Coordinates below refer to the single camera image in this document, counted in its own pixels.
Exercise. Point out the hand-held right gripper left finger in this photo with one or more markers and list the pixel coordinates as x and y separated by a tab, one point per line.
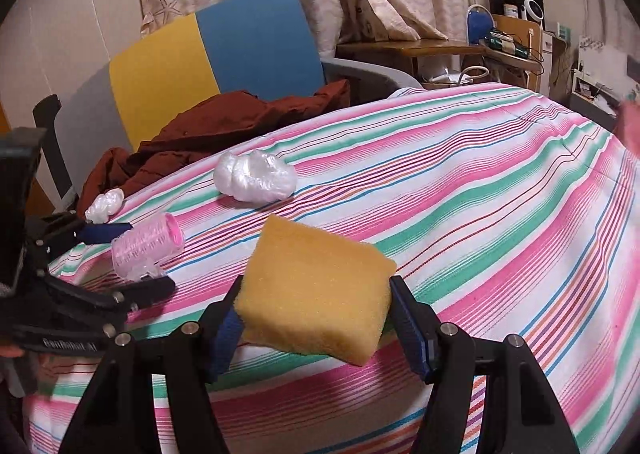
227	334

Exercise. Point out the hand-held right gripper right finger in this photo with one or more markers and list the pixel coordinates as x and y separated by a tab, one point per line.
410	329

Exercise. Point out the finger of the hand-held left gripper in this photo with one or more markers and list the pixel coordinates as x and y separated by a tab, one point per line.
105	232
145	290

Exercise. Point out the pink hair roller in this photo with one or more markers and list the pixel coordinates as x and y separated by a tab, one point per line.
145	241

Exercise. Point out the thick yellow sponge block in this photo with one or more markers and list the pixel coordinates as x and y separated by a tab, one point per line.
310	294

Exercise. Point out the small white plastic bag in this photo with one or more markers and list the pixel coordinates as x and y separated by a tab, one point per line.
105	204

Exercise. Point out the orange wooden wardrobe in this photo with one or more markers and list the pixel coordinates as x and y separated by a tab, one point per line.
37	196

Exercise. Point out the black rolled mat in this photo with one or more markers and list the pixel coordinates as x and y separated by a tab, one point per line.
46	119

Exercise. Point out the striped pink green tablecloth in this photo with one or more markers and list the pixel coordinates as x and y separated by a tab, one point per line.
475	209

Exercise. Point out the red-brown jacket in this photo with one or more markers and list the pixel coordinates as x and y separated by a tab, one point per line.
200	129

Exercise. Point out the large white plastic bag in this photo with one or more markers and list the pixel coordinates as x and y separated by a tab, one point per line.
255	179

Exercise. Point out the grey yellow blue chair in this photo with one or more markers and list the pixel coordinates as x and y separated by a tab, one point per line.
250	44

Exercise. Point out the wooden side table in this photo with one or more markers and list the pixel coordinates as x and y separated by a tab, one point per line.
400	48

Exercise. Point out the grey desk with papers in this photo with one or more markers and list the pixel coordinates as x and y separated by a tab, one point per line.
595	99

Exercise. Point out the blue and white appliance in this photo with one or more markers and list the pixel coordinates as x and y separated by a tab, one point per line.
479	24

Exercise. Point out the white round fan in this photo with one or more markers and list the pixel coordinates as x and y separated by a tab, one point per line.
531	10

